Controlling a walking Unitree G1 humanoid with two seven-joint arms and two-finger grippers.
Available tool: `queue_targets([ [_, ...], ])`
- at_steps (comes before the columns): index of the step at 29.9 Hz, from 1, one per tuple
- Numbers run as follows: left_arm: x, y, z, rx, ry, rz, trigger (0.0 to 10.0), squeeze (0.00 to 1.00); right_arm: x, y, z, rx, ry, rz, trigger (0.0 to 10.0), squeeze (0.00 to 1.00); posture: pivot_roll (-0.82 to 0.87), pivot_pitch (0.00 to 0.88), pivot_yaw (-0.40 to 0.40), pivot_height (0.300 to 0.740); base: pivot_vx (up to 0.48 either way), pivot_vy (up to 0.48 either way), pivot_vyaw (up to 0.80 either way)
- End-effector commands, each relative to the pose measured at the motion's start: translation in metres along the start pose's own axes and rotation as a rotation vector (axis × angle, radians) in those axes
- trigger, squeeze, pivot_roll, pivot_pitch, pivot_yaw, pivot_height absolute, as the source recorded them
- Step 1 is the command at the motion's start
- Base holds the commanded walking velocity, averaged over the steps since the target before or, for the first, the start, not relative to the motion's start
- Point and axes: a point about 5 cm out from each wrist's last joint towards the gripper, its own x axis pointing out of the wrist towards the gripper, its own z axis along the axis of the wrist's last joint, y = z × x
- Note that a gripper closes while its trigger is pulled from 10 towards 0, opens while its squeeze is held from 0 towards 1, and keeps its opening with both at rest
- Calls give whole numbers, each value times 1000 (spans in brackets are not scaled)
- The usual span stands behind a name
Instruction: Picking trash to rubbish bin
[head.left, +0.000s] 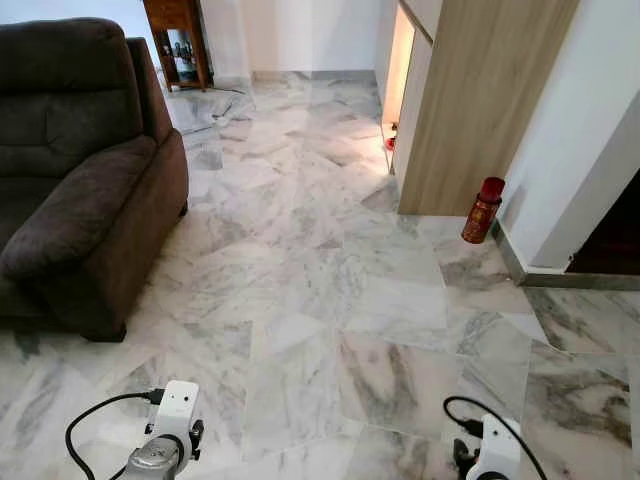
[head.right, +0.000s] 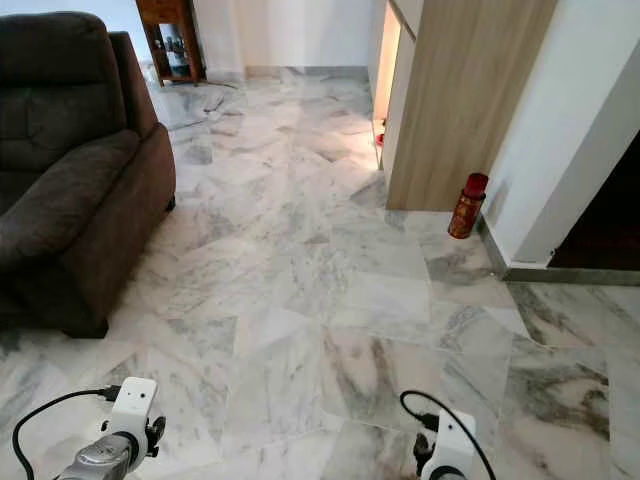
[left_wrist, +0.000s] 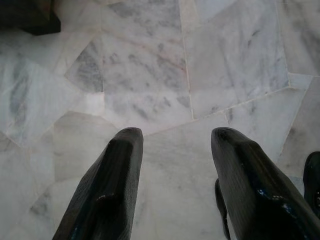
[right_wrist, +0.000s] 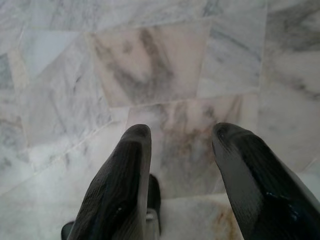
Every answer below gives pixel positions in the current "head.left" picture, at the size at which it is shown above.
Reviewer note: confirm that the dark brown fabric sofa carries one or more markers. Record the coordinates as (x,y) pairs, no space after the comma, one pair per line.
(80,150)

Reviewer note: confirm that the brown wooden display cabinet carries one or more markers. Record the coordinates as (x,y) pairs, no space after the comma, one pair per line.
(160,15)

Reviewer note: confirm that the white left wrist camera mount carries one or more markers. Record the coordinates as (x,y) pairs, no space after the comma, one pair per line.
(178,405)

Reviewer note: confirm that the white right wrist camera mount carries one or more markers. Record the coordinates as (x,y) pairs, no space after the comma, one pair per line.
(498,450)

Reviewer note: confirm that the dark brown wooden door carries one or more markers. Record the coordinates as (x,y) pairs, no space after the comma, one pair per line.
(610,235)

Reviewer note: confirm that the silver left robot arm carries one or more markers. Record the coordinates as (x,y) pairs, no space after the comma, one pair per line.
(155,460)

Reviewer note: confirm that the small red ornament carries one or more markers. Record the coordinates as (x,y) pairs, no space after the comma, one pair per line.
(391,138)

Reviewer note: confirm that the red cylindrical canister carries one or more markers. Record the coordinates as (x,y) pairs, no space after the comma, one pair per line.
(482,215)

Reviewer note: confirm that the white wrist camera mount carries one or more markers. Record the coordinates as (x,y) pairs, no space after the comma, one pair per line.
(178,405)
(498,450)

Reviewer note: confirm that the light wood panel cabinet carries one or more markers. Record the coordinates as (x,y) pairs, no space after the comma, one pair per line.
(480,100)

